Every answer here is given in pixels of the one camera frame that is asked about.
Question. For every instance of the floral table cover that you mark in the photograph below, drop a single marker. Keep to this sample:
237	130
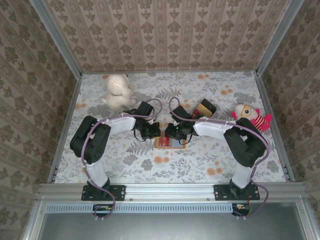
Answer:
175	165

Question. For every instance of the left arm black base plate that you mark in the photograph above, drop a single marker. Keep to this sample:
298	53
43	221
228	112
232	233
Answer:
120	193

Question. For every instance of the aluminium frame post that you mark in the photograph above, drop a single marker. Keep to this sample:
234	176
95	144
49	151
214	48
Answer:
278	37
56	37

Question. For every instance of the red black card box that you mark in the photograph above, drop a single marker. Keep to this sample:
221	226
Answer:
206	108

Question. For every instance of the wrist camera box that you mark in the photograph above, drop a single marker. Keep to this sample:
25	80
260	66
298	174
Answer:
181	113
146	108

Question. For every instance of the long aluminium base rail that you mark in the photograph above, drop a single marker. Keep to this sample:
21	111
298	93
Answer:
170	192

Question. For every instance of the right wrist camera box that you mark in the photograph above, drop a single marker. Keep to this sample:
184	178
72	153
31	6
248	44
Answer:
181	113

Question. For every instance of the red credit card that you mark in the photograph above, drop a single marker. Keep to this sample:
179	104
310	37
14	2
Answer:
163	142

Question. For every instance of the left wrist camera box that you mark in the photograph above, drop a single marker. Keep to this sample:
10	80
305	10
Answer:
146	108

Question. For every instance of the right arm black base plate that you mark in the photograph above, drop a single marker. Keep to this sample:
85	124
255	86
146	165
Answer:
221	193

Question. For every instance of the white plush bear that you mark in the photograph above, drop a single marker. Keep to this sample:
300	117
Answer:
117	90

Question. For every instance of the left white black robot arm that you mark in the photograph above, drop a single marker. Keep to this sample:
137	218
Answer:
88	142

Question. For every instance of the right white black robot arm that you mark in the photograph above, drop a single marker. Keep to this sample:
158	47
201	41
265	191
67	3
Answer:
243	145

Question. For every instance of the pink striped plush toy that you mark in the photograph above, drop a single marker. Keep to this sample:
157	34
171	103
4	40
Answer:
257	120

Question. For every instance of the grey metal sheet panel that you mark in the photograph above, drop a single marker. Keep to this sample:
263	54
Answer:
170	227

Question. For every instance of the aluminium side rail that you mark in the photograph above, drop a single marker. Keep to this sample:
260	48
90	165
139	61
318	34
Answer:
67	120
265	97

